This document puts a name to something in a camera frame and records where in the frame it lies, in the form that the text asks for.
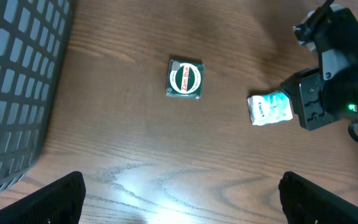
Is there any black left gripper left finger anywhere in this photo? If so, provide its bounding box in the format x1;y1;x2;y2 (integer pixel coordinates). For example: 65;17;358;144
0;171;86;224

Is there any grey plastic basket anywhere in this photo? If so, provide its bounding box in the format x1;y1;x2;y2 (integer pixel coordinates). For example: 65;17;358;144
0;0;73;193

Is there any blue Kleenex tissue pack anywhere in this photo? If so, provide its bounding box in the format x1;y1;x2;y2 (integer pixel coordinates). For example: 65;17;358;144
247;91;293;126

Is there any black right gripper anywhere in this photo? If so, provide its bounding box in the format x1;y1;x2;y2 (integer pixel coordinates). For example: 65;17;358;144
280;67;358;131

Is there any dark green round-label pack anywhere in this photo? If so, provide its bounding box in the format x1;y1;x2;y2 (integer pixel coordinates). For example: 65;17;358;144
166;60;205;100

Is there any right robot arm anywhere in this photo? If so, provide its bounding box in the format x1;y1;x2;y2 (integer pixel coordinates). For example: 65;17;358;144
280;1;358;131

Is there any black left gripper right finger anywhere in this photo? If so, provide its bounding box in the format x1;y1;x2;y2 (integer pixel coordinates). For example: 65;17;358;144
278;171;358;224

